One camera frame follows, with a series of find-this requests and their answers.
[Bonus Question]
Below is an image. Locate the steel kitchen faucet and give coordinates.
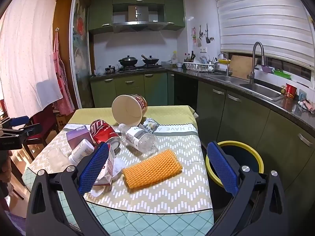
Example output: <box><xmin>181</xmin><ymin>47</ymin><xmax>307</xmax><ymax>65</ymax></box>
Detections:
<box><xmin>248</xmin><ymin>41</ymin><xmax>267</xmax><ymax>84</ymax></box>

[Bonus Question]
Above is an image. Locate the wooden cutting board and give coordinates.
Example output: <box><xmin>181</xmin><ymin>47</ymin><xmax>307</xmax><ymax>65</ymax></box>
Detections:
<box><xmin>230</xmin><ymin>55</ymin><xmax>253</xmax><ymax>81</ymax></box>

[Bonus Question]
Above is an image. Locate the pink apron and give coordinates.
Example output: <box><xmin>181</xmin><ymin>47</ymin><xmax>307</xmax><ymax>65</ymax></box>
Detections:
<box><xmin>53</xmin><ymin>28</ymin><xmax>75</xmax><ymax>116</ymax></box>

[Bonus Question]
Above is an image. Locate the steel range hood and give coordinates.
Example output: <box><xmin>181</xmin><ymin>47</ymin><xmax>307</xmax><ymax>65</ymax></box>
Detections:
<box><xmin>112</xmin><ymin>3</ymin><xmax>168</xmax><ymax>33</ymax></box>

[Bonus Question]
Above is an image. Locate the black wok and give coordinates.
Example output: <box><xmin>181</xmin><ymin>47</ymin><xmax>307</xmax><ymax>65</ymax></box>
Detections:
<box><xmin>119</xmin><ymin>55</ymin><xmax>138</xmax><ymax>67</ymax></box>
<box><xmin>141</xmin><ymin>54</ymin><xmax>159</xmax><ymax>65</ymax></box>

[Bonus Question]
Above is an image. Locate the small black pot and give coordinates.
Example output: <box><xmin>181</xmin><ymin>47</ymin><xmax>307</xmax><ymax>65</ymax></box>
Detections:
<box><xmin>105</xmin><ymin>65</ymin><xmax>116</xmax><ymax>74</ymax></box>

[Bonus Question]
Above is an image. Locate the dish rack with dishes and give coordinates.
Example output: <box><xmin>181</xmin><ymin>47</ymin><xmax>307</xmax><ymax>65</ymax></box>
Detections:
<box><xmin>183</xmin><ymin>56</ymin><xmax>218</xmax><ymax>73</ymax></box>

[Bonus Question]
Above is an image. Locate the red cup on counter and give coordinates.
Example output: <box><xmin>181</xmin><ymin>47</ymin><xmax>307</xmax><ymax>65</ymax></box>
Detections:
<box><xmin>285</xmin><ymin>83</ymin><xmax>297</xmax><ymax>99</ymax></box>

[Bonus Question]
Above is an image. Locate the orange foam net sleeve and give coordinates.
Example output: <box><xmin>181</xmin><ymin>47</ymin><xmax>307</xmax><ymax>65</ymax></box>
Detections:
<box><xmin>122</xmin><ymin>150</ymin><xmax>183</xmax><ymax>189</ymax></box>

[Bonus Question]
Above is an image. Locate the snack wrapper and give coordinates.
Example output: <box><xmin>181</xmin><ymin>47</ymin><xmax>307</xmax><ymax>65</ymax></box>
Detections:
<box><xmin>143</xmin><ymin>118</ymin><xmax>160</xmax><ymax>133</ymax></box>

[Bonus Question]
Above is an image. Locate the white window blind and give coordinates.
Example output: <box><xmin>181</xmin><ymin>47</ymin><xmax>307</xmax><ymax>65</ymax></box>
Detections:
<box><xmin>216</xmin><ymin>0</ymin><xmax>314</xmax><ymax>68</ymax></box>

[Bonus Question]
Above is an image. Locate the yellow rimmed blue trash bin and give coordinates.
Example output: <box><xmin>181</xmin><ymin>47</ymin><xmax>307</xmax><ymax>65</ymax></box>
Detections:
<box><xmin>206</xmin><ymin>141</ymin><xmax>264</xmax><ymax>196</ymax></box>

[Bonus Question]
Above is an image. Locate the red cola can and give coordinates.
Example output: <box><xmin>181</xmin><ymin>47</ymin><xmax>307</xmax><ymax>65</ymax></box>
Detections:
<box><xmin>90</xmin><ymin>119</ymin><xmax>121</xmax><ymax>150</ymax></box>

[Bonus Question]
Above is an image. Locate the red white milk carton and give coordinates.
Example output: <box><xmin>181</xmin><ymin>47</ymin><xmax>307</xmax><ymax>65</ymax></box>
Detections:
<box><xmin>94</xmin><ymin>146</ymin><xmax>115</xmax><ymax>186</ymax></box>

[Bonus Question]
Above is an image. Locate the patterned tablecloth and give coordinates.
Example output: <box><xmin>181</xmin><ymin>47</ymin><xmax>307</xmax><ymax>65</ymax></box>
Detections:
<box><xmin>22</xmin><ymin>106</ymin><xmax>214</xmax><ymax>235</ymax></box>

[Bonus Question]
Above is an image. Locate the purple cardboard box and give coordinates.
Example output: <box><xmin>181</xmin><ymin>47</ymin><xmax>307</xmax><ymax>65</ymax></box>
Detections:
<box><xmin>66</xmin><ymin>125</ymin><xmax>94</xmax><ymax>150</ymax></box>

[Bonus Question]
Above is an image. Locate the red chair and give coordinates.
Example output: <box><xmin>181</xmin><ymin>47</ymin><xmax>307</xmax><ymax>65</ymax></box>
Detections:
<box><xmin>23</xmin><ymin>104</ymin><xmax>59</xmax><ymax>160</ymax></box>

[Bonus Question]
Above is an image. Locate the white tissue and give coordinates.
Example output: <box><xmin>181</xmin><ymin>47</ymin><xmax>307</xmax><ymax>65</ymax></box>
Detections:
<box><xmin>90</xmin><ymin>157</ymin><xmax>126</xmax><ymax>197</ymax></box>

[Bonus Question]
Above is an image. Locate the steel sink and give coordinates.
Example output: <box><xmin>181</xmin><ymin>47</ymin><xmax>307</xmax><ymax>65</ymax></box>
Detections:
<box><xmin>209</xmin><ymin>75</ymin><xmax>284</xmax><ymax>101</ymax></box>

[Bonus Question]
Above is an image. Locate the black wok left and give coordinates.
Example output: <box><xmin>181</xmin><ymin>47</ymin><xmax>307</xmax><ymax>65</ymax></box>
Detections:
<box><xmin>119</xmin><ymin>55</ymin><xmax>138</xmax><ymax>67</ymax></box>

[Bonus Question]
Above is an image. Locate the paper instant noodle cup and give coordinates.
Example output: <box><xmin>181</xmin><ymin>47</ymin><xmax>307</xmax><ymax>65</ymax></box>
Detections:
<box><xmin>112</xmin><ymin>94</ymin><xmax>147</xmax><ymax>126</ymax></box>

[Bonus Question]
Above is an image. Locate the white pill bottle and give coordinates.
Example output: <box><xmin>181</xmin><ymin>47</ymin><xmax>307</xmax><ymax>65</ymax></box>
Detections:
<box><xmin>68</xmin><ymin>139</ymin><xmax>94</xmax><ymax>166</ymax></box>

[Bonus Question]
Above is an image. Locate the clear plastic water bottle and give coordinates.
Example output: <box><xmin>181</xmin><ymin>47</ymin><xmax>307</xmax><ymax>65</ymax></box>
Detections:
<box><xmin>118</xmin><ymin>124</ymin><xmax>158</xmax><ymax>154</ymax></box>

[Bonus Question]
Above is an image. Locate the black wok right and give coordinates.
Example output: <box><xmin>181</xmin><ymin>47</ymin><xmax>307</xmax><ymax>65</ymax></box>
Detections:
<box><xmin>141</xmin><ymin>54</ymin><xmax>159</xmax><ymax>65</ymax></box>

